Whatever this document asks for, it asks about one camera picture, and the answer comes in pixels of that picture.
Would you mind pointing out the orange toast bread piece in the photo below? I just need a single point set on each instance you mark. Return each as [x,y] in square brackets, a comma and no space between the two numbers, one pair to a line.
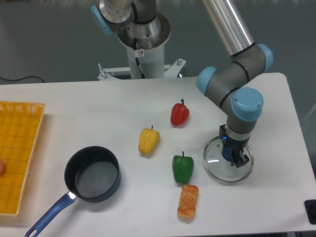
[188,201]

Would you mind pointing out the black saucepan blue handle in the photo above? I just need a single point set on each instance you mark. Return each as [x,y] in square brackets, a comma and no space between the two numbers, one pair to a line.
[92,174]

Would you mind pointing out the yellow woven basket tray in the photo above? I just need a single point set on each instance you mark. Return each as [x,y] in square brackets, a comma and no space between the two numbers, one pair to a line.
[19,127]

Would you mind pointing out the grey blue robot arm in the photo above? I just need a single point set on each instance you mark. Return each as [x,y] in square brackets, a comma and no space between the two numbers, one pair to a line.
[226,88]

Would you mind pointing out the glass lid blue knob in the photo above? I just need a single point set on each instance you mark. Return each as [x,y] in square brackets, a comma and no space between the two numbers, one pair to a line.
[220,168]

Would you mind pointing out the green bell pepper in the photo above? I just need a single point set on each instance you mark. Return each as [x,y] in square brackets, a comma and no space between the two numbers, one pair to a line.
[182,167]

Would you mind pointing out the yellow bell pepper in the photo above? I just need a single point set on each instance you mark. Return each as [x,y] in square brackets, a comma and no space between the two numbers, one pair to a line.
[148,141]

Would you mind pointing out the black device at table edge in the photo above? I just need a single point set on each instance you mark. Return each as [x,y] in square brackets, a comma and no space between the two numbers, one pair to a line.
[310,206]

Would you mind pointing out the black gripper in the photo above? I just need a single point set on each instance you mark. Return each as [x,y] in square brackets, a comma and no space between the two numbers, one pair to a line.
[233,146]

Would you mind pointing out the red bell pepper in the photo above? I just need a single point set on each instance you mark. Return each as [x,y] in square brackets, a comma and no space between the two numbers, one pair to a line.
[179,114]

